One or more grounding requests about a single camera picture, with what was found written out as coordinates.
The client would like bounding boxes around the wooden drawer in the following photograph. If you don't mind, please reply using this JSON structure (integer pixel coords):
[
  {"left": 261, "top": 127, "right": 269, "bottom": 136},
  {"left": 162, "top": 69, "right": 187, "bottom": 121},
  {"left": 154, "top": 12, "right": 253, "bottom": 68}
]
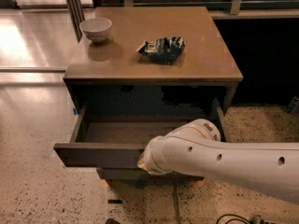
[{"left": 53, "top": 100, "right": 229, "bottom": 171}]

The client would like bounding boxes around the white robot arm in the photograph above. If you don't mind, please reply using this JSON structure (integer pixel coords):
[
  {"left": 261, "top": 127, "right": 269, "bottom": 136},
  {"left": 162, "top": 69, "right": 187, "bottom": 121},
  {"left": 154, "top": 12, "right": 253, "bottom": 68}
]
[{"left": 137, "top": 119, "right": 299, "bottom": 204}]

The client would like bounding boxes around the brown wooden drawer cabinet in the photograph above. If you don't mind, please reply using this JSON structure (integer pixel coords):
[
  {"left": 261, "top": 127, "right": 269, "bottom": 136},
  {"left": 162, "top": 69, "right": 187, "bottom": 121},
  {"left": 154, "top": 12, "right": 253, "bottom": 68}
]
[{"left": 63, "top": 6, "right": 244, "bottom": 119}]

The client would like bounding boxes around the crumpled blue chip bag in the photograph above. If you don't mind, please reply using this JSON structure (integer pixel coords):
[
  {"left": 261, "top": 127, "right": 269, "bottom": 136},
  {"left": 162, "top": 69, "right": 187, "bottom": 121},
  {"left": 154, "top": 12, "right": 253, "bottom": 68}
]
[{"left": 136, "top": 36, "right": 185, "bottom": 64}]

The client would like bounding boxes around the blue tape piece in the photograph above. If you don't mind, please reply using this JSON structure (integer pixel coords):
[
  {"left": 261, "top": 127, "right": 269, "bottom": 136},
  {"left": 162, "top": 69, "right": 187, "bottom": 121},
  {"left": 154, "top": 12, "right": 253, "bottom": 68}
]
[{"left": 73, "top": 107, "right": 78, "bottom": 116}]

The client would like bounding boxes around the white ceramic bowl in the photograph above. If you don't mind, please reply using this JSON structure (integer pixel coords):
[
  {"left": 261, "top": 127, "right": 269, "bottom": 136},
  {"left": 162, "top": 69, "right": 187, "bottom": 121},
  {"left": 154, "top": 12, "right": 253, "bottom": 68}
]
[{"left": 79, "top": 18, "right": 112, "bottom": 44}]

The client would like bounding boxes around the black floor cable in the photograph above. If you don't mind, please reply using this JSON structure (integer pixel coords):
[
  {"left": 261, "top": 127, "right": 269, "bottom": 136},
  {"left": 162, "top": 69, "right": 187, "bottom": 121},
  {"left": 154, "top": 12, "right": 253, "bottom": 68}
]
[{"left": 215, "top": 213, "right": 278, "bottom": 224}]

